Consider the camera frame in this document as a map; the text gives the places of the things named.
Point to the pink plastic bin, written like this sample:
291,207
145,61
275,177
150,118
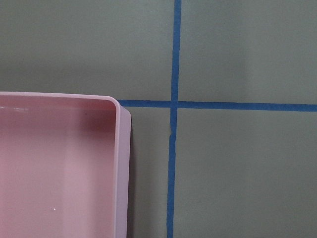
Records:
64,166

